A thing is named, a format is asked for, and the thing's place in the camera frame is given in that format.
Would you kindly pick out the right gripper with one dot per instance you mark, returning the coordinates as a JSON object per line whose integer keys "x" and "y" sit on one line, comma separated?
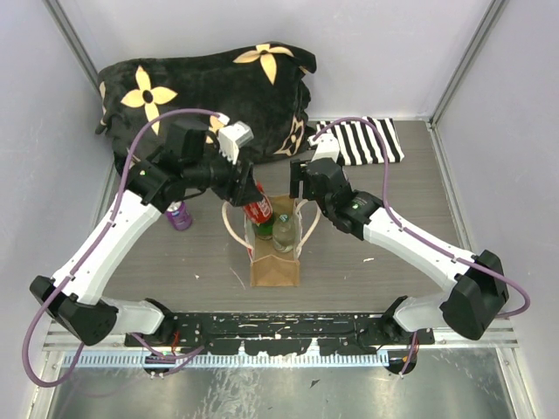
{"x": 298, "y": 175}

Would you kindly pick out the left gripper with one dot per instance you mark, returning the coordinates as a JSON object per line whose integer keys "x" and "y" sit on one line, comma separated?
{"x": 240, "y": 188}

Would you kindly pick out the red cola can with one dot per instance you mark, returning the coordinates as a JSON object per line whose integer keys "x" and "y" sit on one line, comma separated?
{"x": 259, "y": 212}

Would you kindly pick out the green glass bottle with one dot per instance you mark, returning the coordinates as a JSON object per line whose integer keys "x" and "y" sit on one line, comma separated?
{"x": 264, "y": 231}

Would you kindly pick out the clear glass bottle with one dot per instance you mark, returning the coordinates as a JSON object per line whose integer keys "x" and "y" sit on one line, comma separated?
{"x": 283, "y": 233}

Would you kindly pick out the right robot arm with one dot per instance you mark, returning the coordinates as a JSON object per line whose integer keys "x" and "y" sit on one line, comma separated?
{"x": 472, "y": 287}

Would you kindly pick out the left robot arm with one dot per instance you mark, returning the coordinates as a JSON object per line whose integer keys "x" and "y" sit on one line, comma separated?
{"x": 184, "y": 166}

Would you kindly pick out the black white striped cloth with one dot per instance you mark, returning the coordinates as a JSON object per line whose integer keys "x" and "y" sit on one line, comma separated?
{"x": 359, "y": 146}

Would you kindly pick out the purple can at left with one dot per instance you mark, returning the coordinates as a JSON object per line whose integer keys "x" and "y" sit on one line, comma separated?
{"x": 178, "y": 216}

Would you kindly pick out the black floral plush blanket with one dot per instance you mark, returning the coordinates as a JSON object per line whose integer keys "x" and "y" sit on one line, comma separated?
{"x": 261, "y": 85}

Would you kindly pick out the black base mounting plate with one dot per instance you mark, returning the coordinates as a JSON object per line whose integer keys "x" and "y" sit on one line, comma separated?
{"x": 279, "y": 333}

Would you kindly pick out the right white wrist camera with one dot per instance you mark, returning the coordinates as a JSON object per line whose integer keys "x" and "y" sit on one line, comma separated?
{"x": 325, "y": 146}

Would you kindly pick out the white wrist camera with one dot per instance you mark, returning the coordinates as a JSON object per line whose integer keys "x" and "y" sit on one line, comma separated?
{"x": 325, "y": 146}
{"x": 232, "y": 138}

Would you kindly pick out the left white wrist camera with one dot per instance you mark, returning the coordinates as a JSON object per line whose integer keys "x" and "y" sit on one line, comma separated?
{"x": 232, "y": 138}

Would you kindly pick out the aluminium rail frame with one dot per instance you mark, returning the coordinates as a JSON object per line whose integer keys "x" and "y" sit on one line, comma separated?
{"x": 120, "y": 350}

